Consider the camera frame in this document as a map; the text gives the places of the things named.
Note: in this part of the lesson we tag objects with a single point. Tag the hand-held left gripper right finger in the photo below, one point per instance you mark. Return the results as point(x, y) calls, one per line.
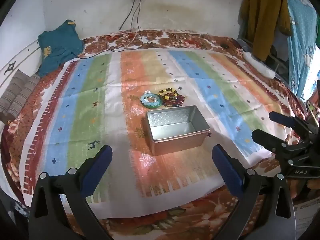
point(227, 170)

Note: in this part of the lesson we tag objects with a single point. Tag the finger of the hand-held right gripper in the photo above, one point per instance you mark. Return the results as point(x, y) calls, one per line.
point(265, 138)
point(281, 119)

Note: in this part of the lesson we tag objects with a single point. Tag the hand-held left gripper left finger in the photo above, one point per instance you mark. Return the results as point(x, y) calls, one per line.
point(98, 171)

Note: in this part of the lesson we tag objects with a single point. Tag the rectangular metal tin box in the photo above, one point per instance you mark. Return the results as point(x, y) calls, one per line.
point(175, 143)

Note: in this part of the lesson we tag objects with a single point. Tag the printed paper sheet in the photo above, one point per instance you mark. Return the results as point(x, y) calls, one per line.
point(306, 217)

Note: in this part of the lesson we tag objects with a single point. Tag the white power strip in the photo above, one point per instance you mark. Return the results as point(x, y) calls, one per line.
point(258, 65)

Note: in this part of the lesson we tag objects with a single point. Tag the striped pastel printed cloth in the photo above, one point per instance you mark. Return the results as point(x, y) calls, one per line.
point(82, 110)

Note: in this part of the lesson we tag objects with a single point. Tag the light blue printed curtain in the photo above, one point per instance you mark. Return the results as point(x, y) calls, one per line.
point(301, 30)

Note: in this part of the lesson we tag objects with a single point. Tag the mustard yellow hanging garment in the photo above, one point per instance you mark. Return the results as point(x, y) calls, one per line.
point(262, 12)

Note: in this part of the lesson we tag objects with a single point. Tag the grey striped cushion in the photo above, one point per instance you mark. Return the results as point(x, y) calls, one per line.
point(18, 92)

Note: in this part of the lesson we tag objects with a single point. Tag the teal sweater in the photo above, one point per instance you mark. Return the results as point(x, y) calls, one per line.
point(60, 45)

